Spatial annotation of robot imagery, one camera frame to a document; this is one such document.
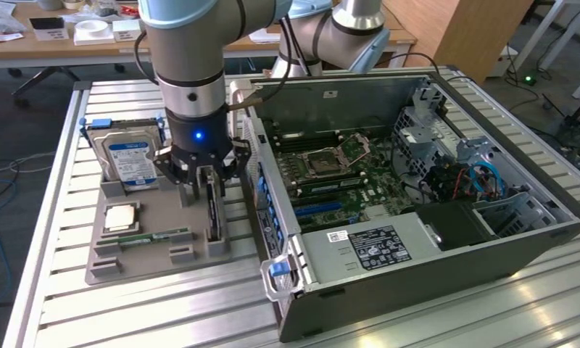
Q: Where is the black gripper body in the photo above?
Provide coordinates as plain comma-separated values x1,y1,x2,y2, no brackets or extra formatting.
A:
166,104,236,170

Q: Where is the graphics card with metal bracket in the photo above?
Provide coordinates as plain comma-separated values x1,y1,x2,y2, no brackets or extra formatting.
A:
199,165,226,243

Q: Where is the hard disk in blue caddy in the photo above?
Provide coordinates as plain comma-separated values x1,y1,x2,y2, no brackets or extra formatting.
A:
78,116,170,191

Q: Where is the grey plastic parts rack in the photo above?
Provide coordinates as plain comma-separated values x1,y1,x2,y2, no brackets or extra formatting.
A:
83,137,233,287

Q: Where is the CPU socket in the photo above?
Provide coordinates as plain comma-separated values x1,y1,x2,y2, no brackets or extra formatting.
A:
302,147,349,179

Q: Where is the CPU chip with metal lid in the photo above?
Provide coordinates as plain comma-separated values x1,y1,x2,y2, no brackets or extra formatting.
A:
102,204,139,232

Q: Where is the green loose RAM stick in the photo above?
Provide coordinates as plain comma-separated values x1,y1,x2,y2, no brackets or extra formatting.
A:
98,227,191,245

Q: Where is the installed green RAM stick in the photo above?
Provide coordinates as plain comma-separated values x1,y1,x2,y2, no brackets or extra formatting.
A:
297,176,364,196

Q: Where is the blue expansion slot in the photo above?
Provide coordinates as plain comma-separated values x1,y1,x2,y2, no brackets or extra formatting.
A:
293,201,342,218

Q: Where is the green motherboard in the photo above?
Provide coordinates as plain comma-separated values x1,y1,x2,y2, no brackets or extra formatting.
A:
262,119,416,233

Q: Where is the white paper stack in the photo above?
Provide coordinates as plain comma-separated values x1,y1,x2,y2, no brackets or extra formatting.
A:
246,27,282,45

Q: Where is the plain white box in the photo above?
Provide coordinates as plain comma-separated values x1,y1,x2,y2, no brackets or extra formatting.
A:
110,20,143,43

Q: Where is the grey power supply unit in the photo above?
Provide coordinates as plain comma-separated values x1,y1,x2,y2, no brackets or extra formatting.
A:
289,212,441,286

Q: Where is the black office chair base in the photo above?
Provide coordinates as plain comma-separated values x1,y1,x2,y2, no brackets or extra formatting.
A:
7,65,126,107

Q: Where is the white box with tape roll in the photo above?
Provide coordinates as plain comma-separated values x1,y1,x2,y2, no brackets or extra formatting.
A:
71,20,117,47

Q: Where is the perforated metal drive cage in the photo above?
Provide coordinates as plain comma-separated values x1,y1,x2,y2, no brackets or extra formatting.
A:
390,86,465,182

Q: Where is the wooden desk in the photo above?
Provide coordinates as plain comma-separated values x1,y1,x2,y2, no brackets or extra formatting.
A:
0,0,416,79

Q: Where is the white box with black top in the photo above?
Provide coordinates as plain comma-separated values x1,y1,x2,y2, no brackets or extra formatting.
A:
29,17,71,41

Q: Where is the dark grey open PC case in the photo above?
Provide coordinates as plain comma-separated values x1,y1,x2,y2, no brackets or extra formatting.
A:
226,70,580,344

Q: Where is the clear plastic bag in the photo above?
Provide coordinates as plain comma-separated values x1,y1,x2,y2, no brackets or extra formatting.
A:
0,1,27,34

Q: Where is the wooden cabinet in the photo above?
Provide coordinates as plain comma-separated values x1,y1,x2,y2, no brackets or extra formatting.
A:
381,0,536,84

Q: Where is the metal disk bay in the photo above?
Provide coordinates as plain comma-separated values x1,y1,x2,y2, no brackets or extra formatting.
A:
472,191,560,240

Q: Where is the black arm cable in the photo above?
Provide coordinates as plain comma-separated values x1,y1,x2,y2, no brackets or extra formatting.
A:
133,16,314,113

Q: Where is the white floor cable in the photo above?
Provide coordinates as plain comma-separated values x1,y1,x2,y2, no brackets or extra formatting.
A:
0,151,54,175

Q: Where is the black power cable bundle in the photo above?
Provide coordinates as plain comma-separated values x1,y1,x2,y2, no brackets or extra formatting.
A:
420,165,465,202

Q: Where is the black cable behind case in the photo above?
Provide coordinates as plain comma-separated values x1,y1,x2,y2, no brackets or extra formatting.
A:
388,53,465,80

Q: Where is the red wire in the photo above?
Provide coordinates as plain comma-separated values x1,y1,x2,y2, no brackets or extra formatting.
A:
453,168,466,199

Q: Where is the blue wire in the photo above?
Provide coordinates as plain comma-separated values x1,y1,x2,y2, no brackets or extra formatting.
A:
468,161,508,199

